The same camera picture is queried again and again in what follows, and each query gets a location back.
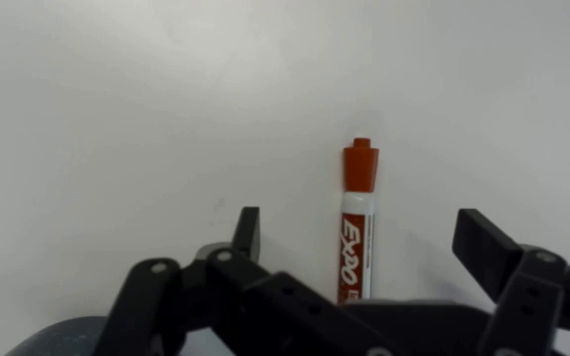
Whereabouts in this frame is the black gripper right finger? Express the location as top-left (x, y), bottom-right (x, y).
top-left (451, 205), bottom-right (570, 356)

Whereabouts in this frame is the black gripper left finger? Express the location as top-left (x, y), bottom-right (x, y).
top-left (87, 205), bottom-right (348, 356)

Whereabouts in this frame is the red dry-erase marker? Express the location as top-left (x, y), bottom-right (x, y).
top-left (336, 134), bottom-right (381, 306)

